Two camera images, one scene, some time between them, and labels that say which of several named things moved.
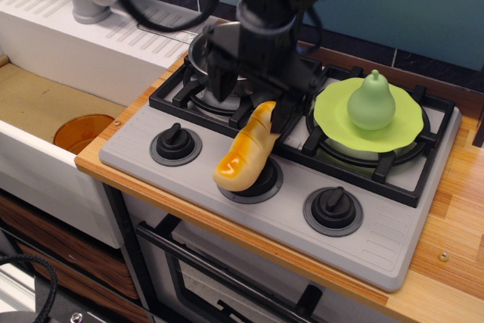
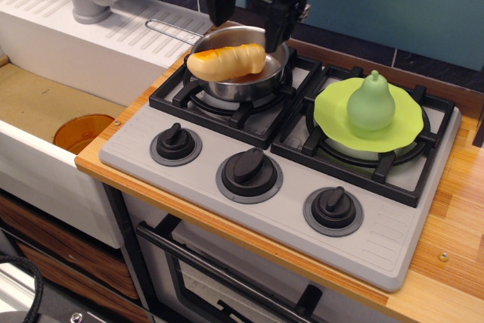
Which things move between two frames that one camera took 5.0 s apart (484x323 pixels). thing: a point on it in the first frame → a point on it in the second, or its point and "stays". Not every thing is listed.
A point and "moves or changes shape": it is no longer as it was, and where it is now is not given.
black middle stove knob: [268, 184] stays
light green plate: [331, 116] stays
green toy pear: [372, 107] stays
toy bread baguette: [243, 157] moves or changes shape
